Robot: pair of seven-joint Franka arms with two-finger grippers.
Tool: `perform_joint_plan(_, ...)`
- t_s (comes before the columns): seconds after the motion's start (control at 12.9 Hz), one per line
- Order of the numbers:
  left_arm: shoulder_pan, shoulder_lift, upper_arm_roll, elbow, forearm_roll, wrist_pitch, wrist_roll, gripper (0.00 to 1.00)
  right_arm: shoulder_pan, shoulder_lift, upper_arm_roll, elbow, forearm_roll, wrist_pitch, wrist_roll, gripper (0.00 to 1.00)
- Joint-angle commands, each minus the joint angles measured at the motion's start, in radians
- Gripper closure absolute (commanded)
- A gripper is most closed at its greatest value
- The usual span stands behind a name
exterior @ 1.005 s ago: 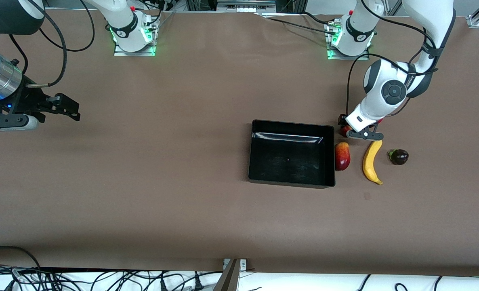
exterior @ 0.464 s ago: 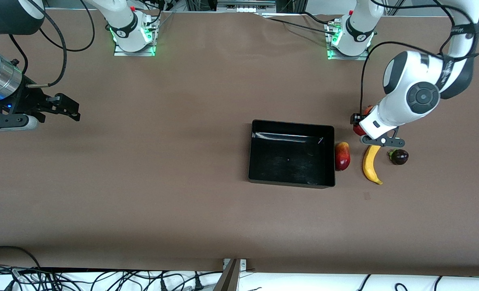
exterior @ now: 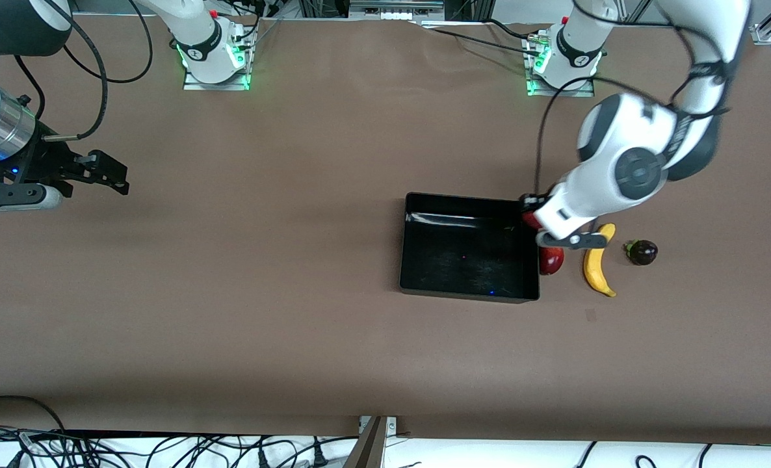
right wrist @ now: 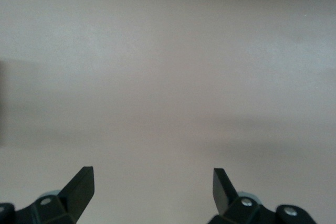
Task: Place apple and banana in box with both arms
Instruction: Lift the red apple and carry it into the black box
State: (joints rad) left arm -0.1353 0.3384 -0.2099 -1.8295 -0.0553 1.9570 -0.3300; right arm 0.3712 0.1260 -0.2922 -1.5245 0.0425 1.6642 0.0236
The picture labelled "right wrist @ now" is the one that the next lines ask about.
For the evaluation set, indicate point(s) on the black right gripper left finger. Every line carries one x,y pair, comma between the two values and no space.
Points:
76,195

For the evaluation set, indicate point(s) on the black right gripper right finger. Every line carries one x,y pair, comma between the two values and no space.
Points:
223,195

